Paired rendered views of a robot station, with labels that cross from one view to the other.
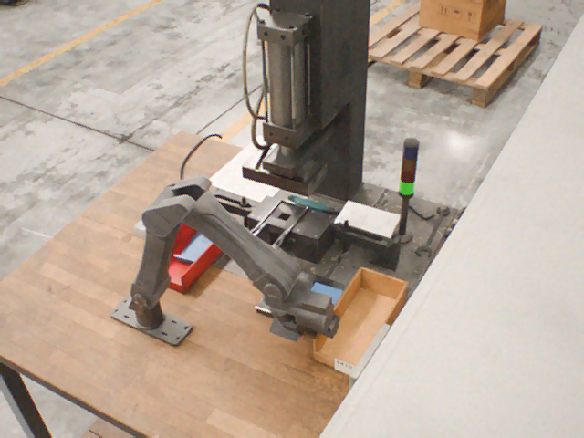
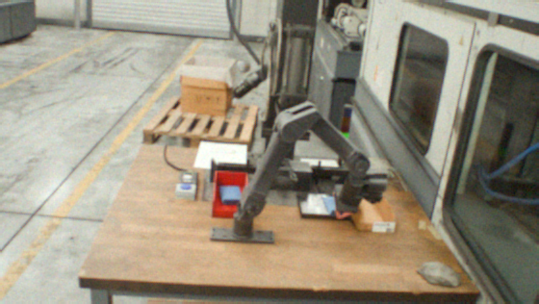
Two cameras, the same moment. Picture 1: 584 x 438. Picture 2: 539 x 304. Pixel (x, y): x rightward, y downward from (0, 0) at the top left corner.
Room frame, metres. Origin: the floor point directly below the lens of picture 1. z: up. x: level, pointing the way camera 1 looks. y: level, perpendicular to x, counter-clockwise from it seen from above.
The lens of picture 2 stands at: (-0.14, 1.06, 1.72)
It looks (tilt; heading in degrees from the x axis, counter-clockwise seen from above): 21 degrees down; 325
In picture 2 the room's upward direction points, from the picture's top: 6 degrees clockwise
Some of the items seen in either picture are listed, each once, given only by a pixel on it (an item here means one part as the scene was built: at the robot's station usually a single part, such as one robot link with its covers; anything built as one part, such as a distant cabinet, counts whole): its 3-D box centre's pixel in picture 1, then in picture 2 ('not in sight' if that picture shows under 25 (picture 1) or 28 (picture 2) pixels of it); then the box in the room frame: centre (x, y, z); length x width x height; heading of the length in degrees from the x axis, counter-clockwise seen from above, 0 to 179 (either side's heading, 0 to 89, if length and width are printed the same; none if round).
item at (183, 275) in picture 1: (192, 247); (230, 193); (1.23, 0.26, 0.93); 0.25 x 0.12 x 0.06; 151
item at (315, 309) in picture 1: (301, 297); (367, 173); (0.87, -0.01, 1.12); 0.12 x 0.09 x 0.12; 67
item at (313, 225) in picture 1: (291, 217); (284, 165); (1.28, 0.00, 0.98); 0.20 x 0.10 x 0.01; 61
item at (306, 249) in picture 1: (291, 230); (283, 176); (1.28, 0.00, 0.94); 0.20 x 0.10 x 0.07; 61
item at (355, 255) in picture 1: (314, 231); (286, 180); (1.34, -0.06, 0.88); 0.65 x 0.50 x 0.03; 61
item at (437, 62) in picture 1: (451, 45); (206, 122); (4.30, -1.18, 0.07); 1.20 x 1.00 x 0.14; 144
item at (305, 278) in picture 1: (303, 299); (321, 206); (1.06, -0.02, 0.91); 0.17 x 0.16 x 0.02; 61
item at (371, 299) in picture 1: (363, 322); (368, 206); (0.97, -0.15, 0.93); 0.25 x 0.13 x 0.08; 151
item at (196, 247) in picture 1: (200, 244); (231, 192); (1.26, 0.24, 0.92); 0.15 x 0.07 x 0.03; 158
